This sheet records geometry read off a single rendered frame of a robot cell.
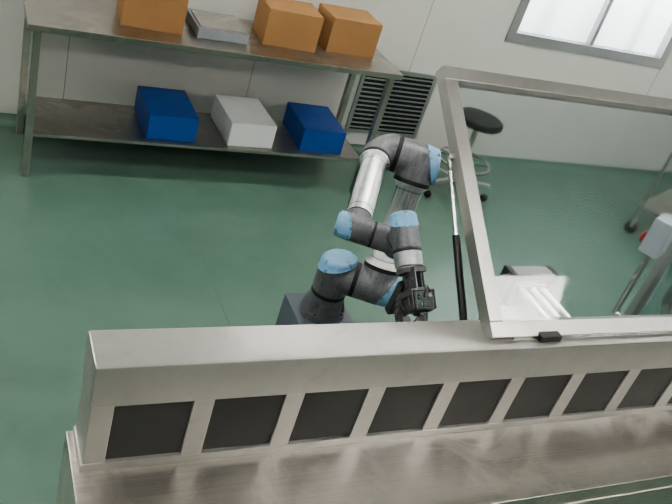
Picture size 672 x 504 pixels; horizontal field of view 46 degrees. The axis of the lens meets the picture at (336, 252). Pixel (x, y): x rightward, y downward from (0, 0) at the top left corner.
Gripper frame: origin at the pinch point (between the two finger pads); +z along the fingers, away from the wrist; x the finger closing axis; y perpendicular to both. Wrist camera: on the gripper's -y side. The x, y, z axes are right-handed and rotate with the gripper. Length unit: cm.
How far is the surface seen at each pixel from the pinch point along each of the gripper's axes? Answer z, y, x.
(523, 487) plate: 33, 54, -15
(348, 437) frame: 21, 46, -45
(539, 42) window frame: -256, -238, 297
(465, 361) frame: 10, 59, -28
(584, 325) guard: 5, 60, 0
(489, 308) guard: 1, 60, -22
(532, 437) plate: 25, 47, -5
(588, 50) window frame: -256, -237, 346
